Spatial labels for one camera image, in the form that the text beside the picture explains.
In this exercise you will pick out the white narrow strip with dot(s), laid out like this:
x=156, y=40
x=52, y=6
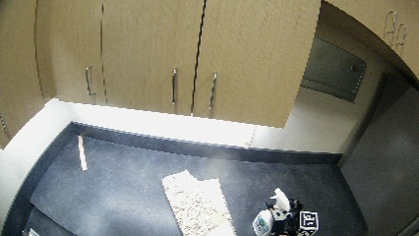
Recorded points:
x=83, y=152

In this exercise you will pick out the light wood corner cabinet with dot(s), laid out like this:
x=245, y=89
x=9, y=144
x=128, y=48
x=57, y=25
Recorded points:
x=375, y=19

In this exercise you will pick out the light wood cabinet door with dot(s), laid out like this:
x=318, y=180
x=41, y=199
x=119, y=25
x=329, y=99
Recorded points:
x=144, y=42
x=69, y=42
x=262, y=59
x=19, y=59

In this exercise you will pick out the speckled white cloth mat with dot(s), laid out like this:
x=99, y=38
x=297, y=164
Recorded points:
x=196, y=203

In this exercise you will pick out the white bottle with green label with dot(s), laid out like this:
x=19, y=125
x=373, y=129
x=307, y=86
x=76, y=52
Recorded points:
x=262, y=224

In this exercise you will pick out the grey wall panel door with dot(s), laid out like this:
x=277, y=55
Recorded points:
x=334, y=70

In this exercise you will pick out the white marker cube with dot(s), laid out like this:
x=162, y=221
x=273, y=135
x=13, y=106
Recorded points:
x=309, y=221

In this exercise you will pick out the grey refrigerator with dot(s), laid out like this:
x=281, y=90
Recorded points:
x=386, y=157

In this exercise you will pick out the white plastic piece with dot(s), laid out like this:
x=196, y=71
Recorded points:
x=281, y=198

